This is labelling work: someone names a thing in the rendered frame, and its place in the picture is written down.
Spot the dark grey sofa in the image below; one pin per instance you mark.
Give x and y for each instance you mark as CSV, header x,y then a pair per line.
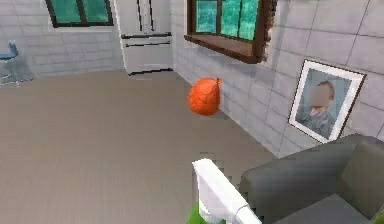
x,y
300,180

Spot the white fridge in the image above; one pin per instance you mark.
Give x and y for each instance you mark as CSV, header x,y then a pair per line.
x,y
146,36

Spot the brown framed window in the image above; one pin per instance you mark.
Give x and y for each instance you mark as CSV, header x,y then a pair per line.
x,y
230,26

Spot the white framed portrait picture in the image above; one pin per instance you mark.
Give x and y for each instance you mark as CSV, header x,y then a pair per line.
x,y
321,101

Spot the dark framed window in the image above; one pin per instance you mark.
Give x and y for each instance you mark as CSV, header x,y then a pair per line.
x,y
80,11

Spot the blue stool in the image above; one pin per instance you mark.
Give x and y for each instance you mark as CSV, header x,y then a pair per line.
x,y
9,60

